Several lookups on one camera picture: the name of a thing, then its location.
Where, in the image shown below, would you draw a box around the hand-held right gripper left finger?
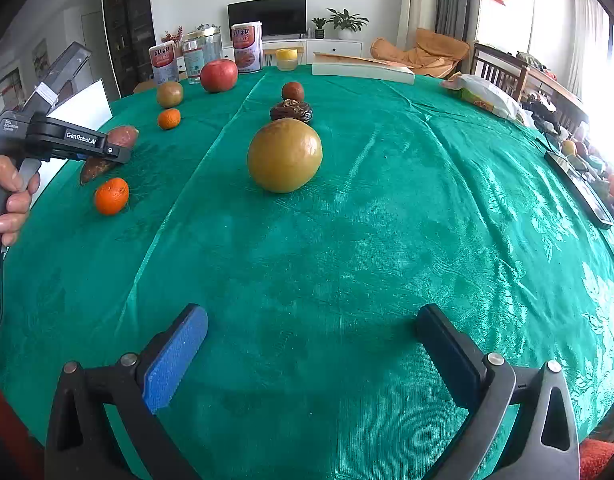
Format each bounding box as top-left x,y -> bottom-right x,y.
44,303 -> 209,480

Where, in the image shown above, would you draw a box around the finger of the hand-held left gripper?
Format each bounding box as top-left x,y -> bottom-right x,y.
79,141 -> 133,165

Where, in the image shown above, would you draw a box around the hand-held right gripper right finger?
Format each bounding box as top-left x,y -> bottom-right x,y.
415,303 -> 580,480

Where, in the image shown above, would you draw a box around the dark brown wrinkled walnut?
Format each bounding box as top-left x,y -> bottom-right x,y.
269,99 -> 314,124

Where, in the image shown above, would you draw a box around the person's left hand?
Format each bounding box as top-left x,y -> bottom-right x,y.
0,155 -> 41,247

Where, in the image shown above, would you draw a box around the reddish brown sweet potato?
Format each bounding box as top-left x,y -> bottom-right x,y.
79,126 -> 139,186

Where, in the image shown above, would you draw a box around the white foam board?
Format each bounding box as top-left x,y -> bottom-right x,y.
34,78 -> 112,196

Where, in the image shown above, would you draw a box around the greenish brown pear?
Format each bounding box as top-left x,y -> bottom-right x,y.
247,117 -> 323,194
156,81 -> 184,109

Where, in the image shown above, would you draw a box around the red and white tin can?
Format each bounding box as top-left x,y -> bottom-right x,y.
149,41 -> 180,86
231,21 -> 264,74

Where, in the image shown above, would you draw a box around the clear jar with gold lid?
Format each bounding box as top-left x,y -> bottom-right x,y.
181,30 -> 223,85

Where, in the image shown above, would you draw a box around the red apple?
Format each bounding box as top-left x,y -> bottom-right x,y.
200,59 -> 239,94

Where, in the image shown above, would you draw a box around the dark glass display cabinet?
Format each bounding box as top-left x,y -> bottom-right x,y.
101,0 -> 156,98

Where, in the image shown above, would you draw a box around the green patterned tablecloth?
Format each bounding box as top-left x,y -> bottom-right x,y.
0,65 -> 614,480

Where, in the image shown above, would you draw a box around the orange-red cushion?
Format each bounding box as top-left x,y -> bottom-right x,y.
580,437 -> 614,480

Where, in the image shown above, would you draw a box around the black television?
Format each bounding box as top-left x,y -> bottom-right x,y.
227,0 -> 307,39

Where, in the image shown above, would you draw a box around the white television console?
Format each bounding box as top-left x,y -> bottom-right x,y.
222,37 -> 363,67

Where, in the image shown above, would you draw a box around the flat white box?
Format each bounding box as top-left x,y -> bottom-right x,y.
312,52 -> 416,85

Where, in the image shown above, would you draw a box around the white plastic bag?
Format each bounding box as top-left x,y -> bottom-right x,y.
441,73 -> 535,126

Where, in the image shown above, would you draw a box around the leafy plant in white pot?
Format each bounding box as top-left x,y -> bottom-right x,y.
326,8 -> 370,41

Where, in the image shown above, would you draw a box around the wooden side table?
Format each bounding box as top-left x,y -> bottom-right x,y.
524,67 -> 588,126

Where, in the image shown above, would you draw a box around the dark wooden chair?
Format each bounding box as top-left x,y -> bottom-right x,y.
470,42 -> 530,101

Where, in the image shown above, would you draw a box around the orange beanbag cushion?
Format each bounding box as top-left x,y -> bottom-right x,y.
370,28 -> 470,79

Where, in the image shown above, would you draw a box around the beige curtain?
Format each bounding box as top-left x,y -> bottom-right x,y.
396,0 -> 440,51

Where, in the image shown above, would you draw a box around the white sheer curtain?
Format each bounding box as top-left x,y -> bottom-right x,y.
570,0 -> 613,101

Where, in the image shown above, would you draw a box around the framed wall picture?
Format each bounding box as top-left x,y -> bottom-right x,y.
32,38 -> 50,78

